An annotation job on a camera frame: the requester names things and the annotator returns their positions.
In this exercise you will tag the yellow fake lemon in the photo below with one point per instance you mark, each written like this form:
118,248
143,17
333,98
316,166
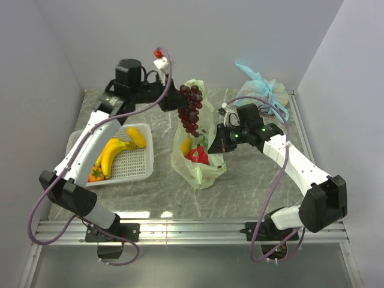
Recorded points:
136,137

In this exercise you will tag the pink fake dragon fruit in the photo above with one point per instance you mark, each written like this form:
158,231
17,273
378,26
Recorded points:
198,155

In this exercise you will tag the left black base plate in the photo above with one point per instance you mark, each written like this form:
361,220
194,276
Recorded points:
123,230

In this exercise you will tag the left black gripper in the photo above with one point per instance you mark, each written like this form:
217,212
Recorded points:
173,100

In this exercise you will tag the yellow fake mango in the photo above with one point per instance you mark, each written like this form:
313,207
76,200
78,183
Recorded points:
186,147

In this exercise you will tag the light green plastic bag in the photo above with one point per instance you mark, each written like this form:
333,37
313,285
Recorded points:
198,175

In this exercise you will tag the orange fake persimmon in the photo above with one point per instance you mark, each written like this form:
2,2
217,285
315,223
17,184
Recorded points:
96,174

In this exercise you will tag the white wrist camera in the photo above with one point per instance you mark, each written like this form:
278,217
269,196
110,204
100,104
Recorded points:
161,63
229,116

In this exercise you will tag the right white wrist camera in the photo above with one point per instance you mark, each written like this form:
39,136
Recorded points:
229,116

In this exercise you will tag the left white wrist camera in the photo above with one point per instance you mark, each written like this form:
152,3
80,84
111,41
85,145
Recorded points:
161,63

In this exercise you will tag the dark purple fake grapes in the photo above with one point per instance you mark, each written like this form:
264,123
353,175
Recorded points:
189,115

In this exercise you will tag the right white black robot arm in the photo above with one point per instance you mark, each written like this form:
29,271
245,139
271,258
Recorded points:
325,196

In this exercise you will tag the yellow fake banana bunch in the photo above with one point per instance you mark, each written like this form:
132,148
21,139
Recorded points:
113,147

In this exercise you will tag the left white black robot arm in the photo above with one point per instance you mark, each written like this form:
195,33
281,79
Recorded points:
65,185

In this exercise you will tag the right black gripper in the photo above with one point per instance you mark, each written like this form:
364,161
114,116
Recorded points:
221,144

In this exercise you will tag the tied blue plastic bag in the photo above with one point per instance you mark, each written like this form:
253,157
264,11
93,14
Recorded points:
270,91

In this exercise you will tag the aluminium mounting rail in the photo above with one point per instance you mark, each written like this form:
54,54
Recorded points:
168,231

